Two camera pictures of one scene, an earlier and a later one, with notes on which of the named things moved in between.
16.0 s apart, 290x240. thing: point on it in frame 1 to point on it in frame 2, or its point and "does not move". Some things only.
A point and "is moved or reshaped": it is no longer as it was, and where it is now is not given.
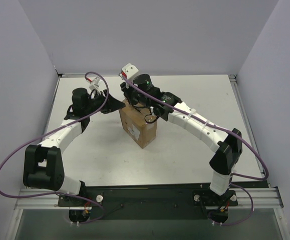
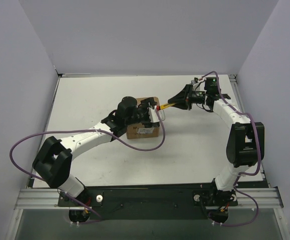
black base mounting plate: x=148 y=202 does not move
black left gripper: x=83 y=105 to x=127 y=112
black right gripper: x=127 y=91 to x=189 y=96
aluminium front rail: x=249 y=198 does not move
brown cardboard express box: x=132 y=119 is moved or reshaped
